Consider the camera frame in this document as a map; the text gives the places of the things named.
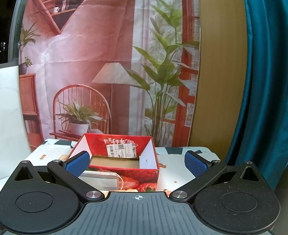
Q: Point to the clear plastic packet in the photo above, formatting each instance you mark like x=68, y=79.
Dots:
x=102, y=181

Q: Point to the white marble pattern board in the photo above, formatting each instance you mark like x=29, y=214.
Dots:
x=4, y=115

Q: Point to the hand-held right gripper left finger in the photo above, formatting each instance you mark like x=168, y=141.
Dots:
x=77, y=164

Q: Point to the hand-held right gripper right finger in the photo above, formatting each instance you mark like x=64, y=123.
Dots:
x=195, y=164

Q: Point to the printed room scene backdrop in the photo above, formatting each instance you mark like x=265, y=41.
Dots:
x=97, y=41

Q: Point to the red strawberry print box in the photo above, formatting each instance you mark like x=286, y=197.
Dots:
x=134, y=173

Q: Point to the yellow wooden panel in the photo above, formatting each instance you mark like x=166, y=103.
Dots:
x=220, y=78

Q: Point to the teal curtain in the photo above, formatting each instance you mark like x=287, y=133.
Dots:
x=269, y=78

